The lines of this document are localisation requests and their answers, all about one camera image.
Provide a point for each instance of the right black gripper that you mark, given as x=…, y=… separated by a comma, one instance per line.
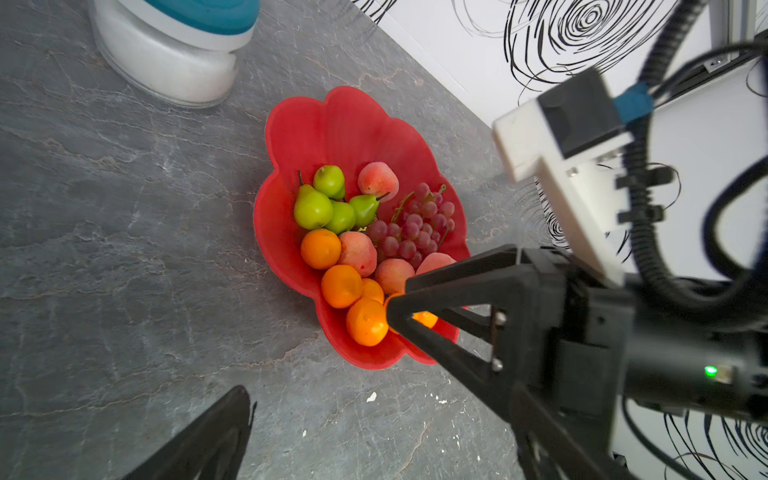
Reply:
x=558, y=342

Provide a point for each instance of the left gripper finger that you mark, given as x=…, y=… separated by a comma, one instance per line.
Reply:
x=211, y=447

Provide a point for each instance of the fake orange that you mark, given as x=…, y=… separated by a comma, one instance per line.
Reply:
x=372, y=290
x=426, y=318
x=320, y=249
x=341, y=286
x=366, y=322

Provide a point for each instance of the fake peach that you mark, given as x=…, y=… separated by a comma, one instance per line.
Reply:
x=359, y=252
x=392, y=274
x=379, y=180
x=434, y=261

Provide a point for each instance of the purple fake grape bunch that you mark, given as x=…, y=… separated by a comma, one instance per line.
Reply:
x=417, y=228

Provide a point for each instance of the green fake pear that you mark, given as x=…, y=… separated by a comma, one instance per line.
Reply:
x=312, y=209
x=365, y=207

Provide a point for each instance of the green fake lime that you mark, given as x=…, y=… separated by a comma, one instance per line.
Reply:
x=330, y=181
x=343, y=218

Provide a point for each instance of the red flower-shaped fruit bowl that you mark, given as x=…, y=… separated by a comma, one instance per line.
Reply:
x=350, y=130

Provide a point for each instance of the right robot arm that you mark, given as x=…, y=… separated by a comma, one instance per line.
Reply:
x=695, y=344

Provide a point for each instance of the white mug with teal lid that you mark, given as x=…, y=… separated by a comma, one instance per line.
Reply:
x=183, y=52

